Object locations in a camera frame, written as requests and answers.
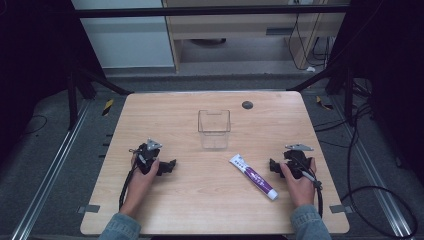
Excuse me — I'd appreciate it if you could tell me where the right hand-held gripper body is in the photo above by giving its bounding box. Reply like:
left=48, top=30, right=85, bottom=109
left=282, top=143, right=316, bottom=180

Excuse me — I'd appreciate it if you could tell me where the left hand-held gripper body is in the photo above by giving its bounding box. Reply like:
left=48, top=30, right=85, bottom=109
left=129, top=137, right=164, bottom=176

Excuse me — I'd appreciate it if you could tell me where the person's right hand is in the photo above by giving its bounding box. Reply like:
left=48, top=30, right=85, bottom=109
left=279, top=156, right=318, bottom=208

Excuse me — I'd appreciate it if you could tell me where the person's left hand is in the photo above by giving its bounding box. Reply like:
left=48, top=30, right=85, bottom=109
left=123, top=153, right=161, bottom=208

